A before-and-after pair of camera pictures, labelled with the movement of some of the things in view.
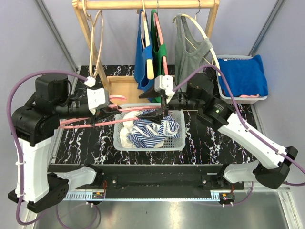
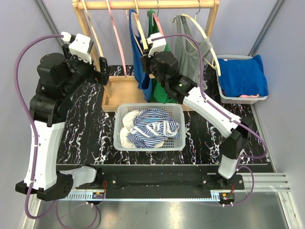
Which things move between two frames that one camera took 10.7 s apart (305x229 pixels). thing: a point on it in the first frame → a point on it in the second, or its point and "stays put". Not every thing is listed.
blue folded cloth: (244, 77) stays put
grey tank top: (190, 53) stays put
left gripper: (110, 111) → (101, 76)
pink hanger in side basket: (244, 96) stays put
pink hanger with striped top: (115, 106) → (116, 25)
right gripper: (156, 117) → (146, 60)
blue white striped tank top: (148, 134) stays put
